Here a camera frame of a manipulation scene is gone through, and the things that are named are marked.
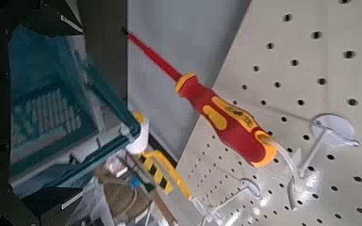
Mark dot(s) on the yellow black striped barrier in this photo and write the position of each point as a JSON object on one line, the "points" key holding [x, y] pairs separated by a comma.
{"points": [[157, 175]]}

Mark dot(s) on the beige perforated pegboard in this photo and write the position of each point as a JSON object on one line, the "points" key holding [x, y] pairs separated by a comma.
{"points": [[333, 69]]}

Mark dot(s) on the white plastic pegboard hook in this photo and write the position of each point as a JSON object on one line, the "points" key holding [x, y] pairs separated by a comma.
{"points": [[336, 128], [248, 187]]}

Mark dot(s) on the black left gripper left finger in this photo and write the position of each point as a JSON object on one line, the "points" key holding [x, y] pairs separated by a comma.
{"points": [[19, 210]]}

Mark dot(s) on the red yellow screwdriver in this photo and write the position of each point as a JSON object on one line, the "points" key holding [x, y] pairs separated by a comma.
{"points": [[232, 125]]}

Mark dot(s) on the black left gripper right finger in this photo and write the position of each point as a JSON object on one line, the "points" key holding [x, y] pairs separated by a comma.
{"points": [[28, 14]]}

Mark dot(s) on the blue plastic crate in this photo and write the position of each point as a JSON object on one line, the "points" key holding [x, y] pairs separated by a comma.
{"points": [[44, 62]]}

